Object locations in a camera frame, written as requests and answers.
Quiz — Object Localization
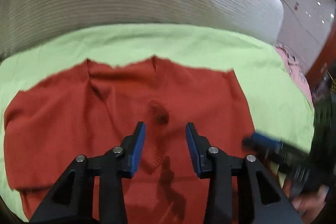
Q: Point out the person's right hand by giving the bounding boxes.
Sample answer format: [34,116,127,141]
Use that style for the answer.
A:
[291,185,329,223]

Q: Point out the pink floral bedding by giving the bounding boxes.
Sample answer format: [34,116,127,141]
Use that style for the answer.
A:
[274,43,314,107]

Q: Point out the red knit sweater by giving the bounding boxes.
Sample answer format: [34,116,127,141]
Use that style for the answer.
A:
[4,56,255,223]

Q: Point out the light green bed sheet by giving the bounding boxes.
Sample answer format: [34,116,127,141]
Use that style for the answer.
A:
[0,23,316,223]

